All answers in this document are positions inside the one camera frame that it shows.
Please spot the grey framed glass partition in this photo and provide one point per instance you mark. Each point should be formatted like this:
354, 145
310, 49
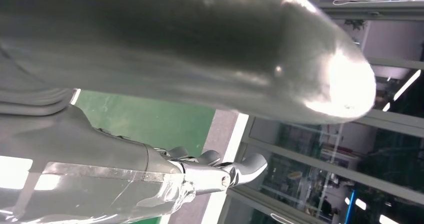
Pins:
331, 176

